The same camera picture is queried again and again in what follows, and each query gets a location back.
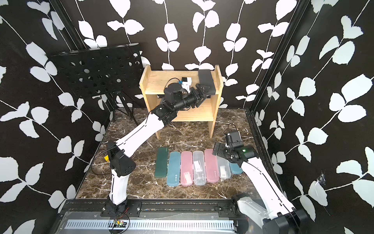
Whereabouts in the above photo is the frosted clear pencil case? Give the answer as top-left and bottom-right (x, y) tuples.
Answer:
(217, 156), (231, 179)

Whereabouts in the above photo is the teal pencil case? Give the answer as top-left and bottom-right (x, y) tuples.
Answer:
(229, 162), (243, 175)

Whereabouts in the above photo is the pink pencil case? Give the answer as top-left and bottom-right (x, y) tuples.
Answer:
(204, 149), (219, 183)
(180, 151), (193, 186)

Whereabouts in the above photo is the pink pencil case top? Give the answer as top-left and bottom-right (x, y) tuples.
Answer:
(180, 151), (193, 186)

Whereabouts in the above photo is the light blue pencil case top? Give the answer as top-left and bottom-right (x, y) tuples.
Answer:
(166, 151), (181, 187)

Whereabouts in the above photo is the dark green pencil case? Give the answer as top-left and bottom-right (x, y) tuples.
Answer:
(154, 147), (168, 178)

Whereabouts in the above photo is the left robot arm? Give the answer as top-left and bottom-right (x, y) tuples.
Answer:
(107, 83), (212, 210)

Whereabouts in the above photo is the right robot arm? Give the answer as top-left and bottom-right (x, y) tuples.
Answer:
(212, 142), (308, 234)

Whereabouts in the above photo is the dark grey pencil case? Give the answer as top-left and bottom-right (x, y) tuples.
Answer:
(198, 70), (216, 95)

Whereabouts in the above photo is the black perforated music stand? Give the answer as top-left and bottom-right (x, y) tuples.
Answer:
(47, 43), (144, 121)

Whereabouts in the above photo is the small circuit board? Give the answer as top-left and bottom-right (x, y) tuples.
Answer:
(108, 220), (129, 230)

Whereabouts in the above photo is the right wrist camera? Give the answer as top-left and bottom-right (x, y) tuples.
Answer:
(225, 130), (244, 149)

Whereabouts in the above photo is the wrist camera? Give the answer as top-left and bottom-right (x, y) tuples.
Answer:
(225, 130), (244, 149)
(180, 77), (192, 93)

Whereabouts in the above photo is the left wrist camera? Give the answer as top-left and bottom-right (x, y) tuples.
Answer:
(180, 77), (192, 93)

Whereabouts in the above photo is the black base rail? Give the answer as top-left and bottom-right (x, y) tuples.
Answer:
(61, 199), (244, 219)

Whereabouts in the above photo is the white ribbed cable duct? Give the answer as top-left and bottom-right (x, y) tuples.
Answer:
(63, 219), (235, 231)

